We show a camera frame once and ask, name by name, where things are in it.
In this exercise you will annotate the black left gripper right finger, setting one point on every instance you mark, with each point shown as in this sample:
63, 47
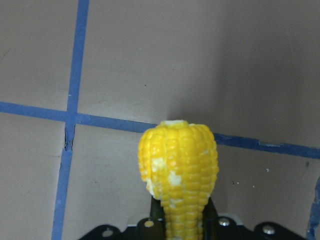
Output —
210, 221

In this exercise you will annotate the yellow corn cob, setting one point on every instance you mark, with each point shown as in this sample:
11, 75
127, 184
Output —
178, 161

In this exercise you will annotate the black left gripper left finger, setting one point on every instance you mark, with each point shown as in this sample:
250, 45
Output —
157, 215

